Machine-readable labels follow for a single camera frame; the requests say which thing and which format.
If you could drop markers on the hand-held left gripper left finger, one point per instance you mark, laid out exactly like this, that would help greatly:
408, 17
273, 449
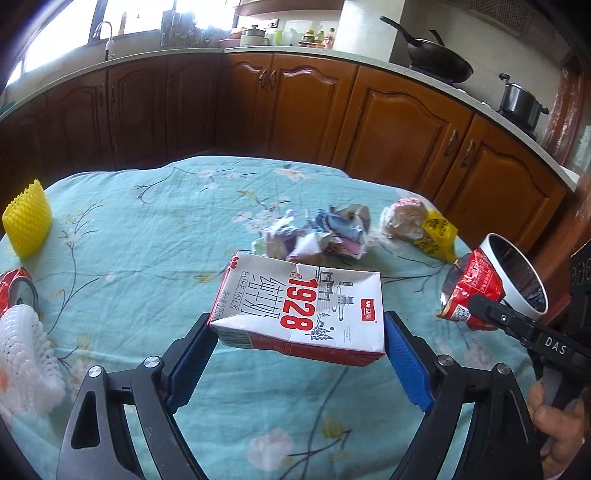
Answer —
184, 369

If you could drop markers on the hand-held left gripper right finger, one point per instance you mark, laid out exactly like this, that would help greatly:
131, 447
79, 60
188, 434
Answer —
411, 369

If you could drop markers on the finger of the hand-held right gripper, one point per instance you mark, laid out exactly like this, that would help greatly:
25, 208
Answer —
512, 321

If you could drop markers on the red snack packet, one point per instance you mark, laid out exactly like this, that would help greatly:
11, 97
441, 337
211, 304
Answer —
471, 281

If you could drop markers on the white red milk carton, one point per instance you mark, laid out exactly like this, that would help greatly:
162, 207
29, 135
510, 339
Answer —
300, 304

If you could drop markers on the person's right hand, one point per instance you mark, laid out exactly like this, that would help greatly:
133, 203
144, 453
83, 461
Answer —
554, 438

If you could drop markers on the teal floral tablecloth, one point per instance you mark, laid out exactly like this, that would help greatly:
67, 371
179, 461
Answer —
138, 258

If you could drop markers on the bun in yellow plastic bag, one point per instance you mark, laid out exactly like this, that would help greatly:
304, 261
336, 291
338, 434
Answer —
406, 217

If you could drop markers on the small white foam fruit net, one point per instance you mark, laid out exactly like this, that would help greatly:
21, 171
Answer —
27, 364

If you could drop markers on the crumpled paper wad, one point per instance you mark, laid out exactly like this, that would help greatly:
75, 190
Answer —
318, 235

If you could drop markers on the crushed red can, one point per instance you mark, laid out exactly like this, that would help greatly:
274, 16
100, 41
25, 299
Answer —
14, 284

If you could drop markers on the steel cooking pot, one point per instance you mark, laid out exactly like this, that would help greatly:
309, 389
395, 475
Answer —
519, 101

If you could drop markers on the yellow foam fruit net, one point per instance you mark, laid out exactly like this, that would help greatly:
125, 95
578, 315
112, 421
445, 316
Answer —
27, 221

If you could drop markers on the gas stove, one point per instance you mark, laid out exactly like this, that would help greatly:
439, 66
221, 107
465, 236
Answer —
464, 84

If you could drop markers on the black wok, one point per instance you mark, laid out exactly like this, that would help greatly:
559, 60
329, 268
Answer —
438, 62

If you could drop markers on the wooden lower cabinets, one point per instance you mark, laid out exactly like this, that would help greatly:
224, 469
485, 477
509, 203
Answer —
300, 106

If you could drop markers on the wooden cabinets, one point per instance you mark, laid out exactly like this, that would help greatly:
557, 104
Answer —
300, 106
295, 5

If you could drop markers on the range hood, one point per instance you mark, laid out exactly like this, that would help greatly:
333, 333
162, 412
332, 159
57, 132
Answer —
485, 14

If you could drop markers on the pale kitchen counter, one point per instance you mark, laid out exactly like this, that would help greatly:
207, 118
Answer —
369, 62

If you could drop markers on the red bowl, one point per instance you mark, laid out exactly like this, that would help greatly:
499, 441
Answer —
228, 43

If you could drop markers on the chrome faucet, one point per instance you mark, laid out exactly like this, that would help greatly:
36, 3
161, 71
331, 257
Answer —
110, 46

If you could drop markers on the red-capped sauce bottle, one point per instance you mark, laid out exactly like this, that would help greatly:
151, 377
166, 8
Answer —
330, 39

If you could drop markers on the utensil holder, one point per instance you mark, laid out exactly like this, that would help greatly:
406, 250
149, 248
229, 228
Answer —
184, 32

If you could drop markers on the yellow sauce bottle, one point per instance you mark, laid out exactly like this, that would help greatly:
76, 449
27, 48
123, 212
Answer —
320, 38

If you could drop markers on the yellow condiment jar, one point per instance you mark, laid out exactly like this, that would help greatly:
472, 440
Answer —
308, 38

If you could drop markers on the kitchen window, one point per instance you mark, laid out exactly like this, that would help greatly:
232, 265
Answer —
60, 27

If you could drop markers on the wooden upper cabinets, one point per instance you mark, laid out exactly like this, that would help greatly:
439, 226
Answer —
295, 5

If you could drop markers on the wooden door frame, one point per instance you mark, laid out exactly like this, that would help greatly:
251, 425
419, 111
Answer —
568, 101

